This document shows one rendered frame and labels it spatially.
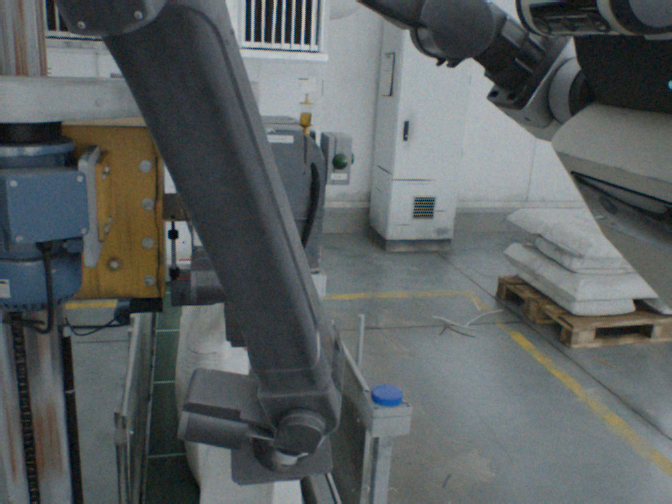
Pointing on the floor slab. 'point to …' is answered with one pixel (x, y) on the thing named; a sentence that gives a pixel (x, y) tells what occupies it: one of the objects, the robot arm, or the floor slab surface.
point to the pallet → (580, 333)
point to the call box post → (380, 469)
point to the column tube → (54, 409)
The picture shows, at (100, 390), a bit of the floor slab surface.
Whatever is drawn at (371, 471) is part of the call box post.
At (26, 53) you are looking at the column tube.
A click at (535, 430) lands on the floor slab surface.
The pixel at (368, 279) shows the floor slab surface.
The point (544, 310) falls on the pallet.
